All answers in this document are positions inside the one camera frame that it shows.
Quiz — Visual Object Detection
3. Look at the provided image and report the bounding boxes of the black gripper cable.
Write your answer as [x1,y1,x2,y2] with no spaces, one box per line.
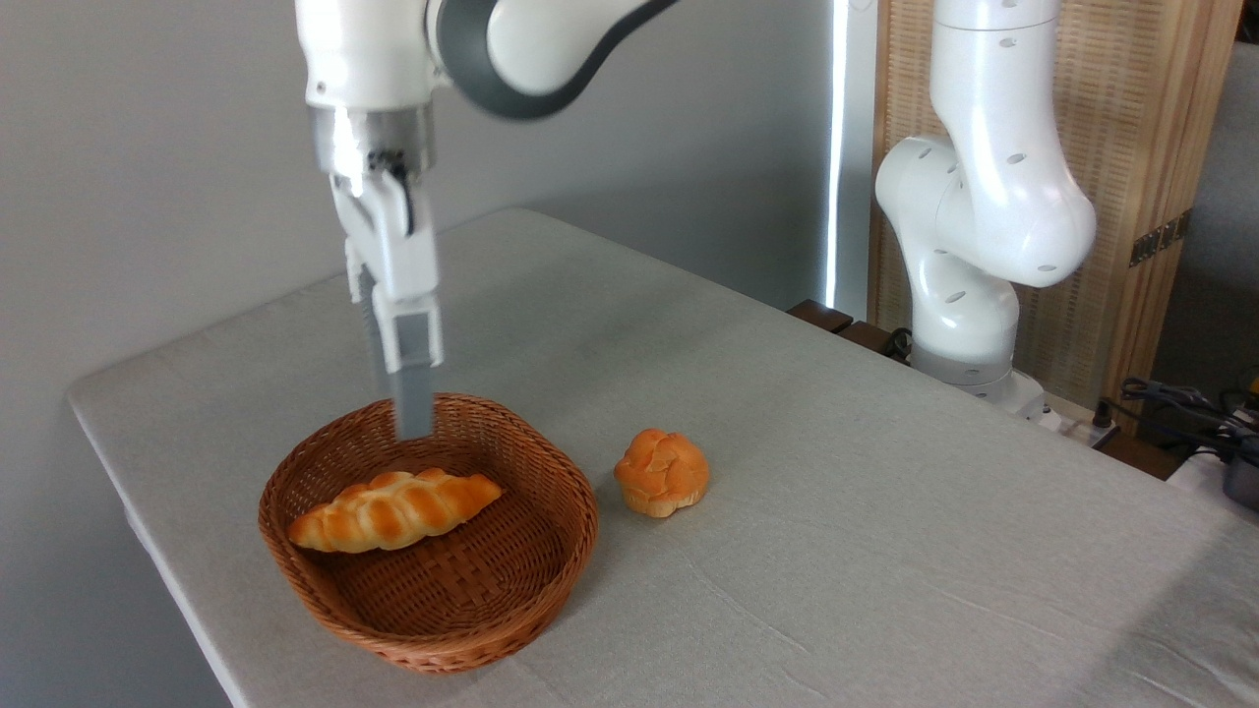
[366,149,418,239]

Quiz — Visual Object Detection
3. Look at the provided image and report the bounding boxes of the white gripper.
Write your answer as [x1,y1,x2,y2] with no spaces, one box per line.
[329,169,446,443]

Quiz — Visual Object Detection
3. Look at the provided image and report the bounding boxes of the white power strip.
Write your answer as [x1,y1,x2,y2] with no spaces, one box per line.
[1023,391,1117,445]

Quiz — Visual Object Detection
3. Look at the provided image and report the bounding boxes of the black cable bundle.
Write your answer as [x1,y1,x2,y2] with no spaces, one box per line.
[1094,376,1259,465]

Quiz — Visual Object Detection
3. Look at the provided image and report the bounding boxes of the brown woven wicker basket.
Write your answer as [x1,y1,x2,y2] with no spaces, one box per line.
[258,392,600,676]

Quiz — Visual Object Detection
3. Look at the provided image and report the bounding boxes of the long braided bread loaf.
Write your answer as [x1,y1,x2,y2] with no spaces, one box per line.
[286,467,505,555]

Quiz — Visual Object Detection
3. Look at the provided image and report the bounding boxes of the grey tablecloth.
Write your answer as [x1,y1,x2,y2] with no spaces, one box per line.
[66,206,1259,708]

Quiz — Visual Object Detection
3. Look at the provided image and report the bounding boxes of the round orange bread bun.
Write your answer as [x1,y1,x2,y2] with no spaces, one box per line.
[613,428,712,520]

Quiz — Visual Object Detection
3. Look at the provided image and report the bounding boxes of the wooden slatted folding screen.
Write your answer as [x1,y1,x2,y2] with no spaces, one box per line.
[869,0,1246,412]

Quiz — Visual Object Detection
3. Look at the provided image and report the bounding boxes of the brass screen hinge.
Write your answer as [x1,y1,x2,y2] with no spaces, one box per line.
[1128,207,1194,269]

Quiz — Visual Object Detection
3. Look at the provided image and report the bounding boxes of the dark brown wooden bench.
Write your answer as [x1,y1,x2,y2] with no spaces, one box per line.
[786,299,914,363]

